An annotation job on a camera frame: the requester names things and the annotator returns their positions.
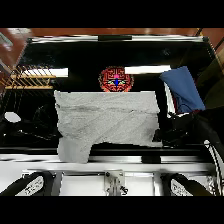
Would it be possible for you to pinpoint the silver frame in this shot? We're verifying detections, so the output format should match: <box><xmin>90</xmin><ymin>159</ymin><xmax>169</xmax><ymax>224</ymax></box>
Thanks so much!
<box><xmin>0</xmin><ymin>151</ymin><xmax>224</xmax><ymax>197</ymax></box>

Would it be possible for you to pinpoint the blue garment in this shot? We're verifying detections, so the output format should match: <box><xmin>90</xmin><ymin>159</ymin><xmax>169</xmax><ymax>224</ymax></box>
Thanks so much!
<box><xmin>158</xmin><ymin>65</ymin><xmax>207</xmax><ymax>113</ymax></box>

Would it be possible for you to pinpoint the grey T-shirt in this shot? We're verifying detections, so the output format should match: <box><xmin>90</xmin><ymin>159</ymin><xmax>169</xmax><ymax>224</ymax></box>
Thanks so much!
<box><xmin>53</xmin><ymin>89</ymin><xmax>163</xmax><ymax>165</ymax></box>

